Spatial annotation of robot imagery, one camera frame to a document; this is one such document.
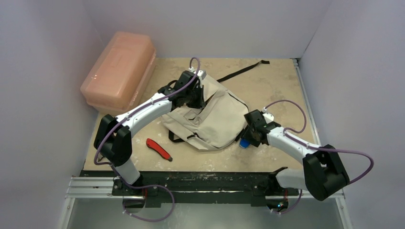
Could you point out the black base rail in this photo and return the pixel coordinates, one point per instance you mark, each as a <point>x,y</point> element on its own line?
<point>258,189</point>

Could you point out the pink plastic storage box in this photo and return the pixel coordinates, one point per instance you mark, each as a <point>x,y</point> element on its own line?
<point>120,75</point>

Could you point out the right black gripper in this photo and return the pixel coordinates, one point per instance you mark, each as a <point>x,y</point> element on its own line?
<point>253,135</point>

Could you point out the red utility knife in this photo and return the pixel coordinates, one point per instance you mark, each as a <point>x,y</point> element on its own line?
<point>151,144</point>

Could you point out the blue pencil sharpener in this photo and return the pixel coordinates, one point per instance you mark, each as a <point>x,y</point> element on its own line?
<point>244,143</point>

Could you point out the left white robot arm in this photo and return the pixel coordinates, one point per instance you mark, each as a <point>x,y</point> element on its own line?
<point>114,136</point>

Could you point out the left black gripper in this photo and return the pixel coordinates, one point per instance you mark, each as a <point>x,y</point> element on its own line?
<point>200,103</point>

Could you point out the beige backpack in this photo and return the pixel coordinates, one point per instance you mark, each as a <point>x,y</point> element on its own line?
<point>217,125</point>

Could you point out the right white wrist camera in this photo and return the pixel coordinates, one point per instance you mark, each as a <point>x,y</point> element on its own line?
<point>268,117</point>

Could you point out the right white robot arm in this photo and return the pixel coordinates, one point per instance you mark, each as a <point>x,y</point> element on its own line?
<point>323,172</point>

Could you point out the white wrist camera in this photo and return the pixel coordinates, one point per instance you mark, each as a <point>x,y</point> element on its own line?
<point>201,73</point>
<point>268,117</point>

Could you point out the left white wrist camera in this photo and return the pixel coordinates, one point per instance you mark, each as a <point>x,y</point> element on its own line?
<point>201,73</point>

